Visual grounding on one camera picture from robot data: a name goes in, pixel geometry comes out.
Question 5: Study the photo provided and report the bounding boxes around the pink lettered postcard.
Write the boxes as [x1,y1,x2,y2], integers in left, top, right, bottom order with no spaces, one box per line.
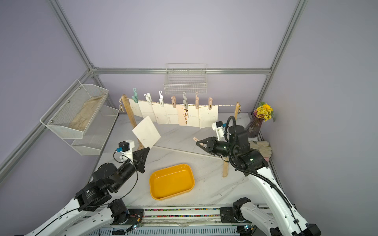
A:
[176,105,188,126]

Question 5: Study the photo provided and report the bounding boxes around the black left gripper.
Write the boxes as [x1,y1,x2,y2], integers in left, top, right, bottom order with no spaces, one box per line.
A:
[111,148,150,193]

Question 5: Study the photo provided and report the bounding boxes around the white mesh upper shelf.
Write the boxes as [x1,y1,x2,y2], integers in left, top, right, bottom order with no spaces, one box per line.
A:
[40,80,108,139]

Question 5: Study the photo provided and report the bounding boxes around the white mesh lower shelf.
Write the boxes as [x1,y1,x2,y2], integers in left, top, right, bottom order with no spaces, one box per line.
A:
[71,105,119,156]

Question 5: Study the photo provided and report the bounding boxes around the white hooked clothespin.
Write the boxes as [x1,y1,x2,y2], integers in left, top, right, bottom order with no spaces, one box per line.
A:
[159,90,164,107]

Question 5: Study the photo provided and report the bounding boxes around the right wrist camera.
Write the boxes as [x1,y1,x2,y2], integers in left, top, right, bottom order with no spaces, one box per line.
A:
[212,121,225,141]

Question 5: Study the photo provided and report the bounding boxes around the wooden clothesline rack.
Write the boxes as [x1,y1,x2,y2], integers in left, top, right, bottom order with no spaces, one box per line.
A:
[119,94,241,178]

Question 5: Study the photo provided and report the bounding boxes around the dark purple vase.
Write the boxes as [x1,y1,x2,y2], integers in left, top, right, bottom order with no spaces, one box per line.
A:
[245,114,264,138]

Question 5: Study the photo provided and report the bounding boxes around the white mesh shelf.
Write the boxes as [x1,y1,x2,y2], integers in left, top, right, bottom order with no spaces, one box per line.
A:
[71,105,119,156]
[40,80,108,139]

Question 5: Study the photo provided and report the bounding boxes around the aluminium cage frame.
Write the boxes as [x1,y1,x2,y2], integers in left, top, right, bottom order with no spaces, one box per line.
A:
[1,1,308,185]

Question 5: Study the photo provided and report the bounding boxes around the green plastic clothespin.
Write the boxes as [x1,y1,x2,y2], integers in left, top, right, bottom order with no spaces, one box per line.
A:
[132,88,138,103]

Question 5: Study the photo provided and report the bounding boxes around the beige work gloves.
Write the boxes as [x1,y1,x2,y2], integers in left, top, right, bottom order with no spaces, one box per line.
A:
[249,141,272,161]

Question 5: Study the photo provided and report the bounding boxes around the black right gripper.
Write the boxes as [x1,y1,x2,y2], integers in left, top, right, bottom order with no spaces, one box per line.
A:
[197,138,238,158]

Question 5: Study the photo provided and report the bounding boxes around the beige cloth in shelf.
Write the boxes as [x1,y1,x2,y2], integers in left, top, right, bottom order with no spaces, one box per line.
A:
[69,95,104,131]

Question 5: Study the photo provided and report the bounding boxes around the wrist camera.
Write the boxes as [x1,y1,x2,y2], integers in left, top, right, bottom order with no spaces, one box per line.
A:
[113,140,135,163]
[212,121,225,141]

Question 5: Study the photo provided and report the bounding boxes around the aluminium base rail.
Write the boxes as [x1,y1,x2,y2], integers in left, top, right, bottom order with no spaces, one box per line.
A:
[56,206,305,236]

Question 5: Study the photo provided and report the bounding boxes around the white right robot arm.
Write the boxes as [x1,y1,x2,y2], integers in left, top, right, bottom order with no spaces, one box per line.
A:
[195,116,321,236]

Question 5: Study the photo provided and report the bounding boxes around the yellow plastic tray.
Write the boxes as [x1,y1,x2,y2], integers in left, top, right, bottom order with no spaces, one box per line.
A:
[149,164,195,201]

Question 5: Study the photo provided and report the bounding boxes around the white plastic clothespin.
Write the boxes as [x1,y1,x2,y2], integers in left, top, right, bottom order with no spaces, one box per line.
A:
[144,93,153,105]

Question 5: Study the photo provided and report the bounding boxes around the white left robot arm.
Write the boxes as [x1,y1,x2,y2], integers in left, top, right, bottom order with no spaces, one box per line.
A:
[29,147,150,236]

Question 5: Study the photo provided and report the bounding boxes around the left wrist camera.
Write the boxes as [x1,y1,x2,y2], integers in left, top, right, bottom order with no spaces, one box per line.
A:
[113,140,135,163]

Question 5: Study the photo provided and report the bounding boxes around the grey plastic clothespin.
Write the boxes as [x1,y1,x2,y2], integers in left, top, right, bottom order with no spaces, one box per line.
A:
[183,92,189,110]

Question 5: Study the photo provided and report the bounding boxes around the pink wooden clothespin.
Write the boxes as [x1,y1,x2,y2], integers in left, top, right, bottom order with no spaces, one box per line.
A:
[171,96,177,108]

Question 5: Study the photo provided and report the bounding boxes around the white wire wall basket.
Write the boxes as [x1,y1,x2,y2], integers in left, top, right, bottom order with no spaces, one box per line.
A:
[163,64,208,95]

